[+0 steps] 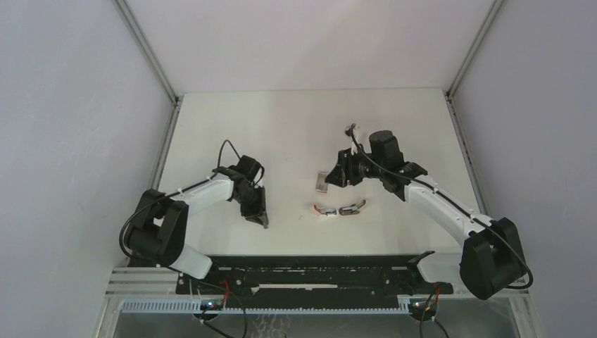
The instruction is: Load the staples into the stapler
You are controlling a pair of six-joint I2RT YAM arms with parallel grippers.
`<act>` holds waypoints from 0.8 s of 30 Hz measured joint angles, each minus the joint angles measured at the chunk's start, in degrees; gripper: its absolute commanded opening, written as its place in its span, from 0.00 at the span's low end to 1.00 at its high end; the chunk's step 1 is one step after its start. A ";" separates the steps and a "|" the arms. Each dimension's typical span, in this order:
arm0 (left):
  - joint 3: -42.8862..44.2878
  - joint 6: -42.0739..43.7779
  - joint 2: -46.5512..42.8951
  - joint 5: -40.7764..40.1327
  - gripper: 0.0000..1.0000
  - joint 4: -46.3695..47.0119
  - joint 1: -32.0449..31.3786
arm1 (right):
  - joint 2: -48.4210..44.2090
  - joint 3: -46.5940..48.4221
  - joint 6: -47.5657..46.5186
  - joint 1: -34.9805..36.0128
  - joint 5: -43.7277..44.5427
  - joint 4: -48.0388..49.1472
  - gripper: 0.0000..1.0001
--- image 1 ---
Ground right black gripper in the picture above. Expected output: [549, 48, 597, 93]
[325, 146, 384, 188]

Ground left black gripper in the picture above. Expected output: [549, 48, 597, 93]
[234, 184, 268, 225]

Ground grey staple tray insert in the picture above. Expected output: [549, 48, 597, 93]
[315, 172, 328, 194]

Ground tan stapler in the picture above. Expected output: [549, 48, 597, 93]
[338, 199, 367, 216]

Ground pink stapler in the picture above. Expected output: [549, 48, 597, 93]
[310, 204, 338, 217]

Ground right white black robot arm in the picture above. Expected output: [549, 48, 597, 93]
[325, 124, 534, 300]

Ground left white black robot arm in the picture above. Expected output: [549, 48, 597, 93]
[119, 156, 269, 294]

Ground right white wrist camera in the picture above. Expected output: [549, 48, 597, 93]
[344, 123, 367, 154]

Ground right black camera cable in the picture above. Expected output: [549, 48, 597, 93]
[347, 123, 534, 290]

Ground black camera cable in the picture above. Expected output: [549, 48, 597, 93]
[118, 139, 267, 261]
[347, 123, 534, 290]

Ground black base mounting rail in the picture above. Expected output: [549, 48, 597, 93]
[175, 254, 453, 311]

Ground left black camera cable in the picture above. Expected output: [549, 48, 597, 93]
[118, 139, 267, 261]

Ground white slotted cable duct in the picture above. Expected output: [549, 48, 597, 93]
[122, 298, 411, 314]

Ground right aluminium frame post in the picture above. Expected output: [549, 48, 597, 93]
[445, 0, 507, 101]

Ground aluminium frame post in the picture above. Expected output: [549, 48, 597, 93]
[445, 0, 507, 101]
[112, 0, 179, 106]

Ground left aluminium frame post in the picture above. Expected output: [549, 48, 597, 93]
[112, 0, 179, 106]

